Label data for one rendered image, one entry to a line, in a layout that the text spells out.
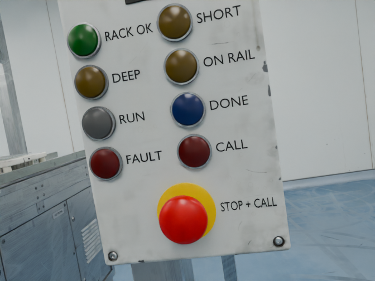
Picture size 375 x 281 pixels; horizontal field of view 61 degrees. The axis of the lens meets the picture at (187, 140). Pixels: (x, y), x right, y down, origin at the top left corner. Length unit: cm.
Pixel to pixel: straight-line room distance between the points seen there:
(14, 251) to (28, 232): 10
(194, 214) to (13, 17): 439
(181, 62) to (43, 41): 410
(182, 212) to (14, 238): 110
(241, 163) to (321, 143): 380
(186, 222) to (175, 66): 13
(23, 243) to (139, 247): 107
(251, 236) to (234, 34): 17
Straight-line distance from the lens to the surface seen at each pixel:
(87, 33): 29
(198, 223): 26
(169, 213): 26
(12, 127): 178
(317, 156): 407
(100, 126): 28
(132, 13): 29
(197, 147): 26
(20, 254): 135
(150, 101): 28
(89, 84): 29
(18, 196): 126
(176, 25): 27
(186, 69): 26
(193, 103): 26
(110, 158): 28
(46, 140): 429
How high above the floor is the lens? 108
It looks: 5 degrees down
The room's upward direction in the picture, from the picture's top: 9 degrees counter-clockwise
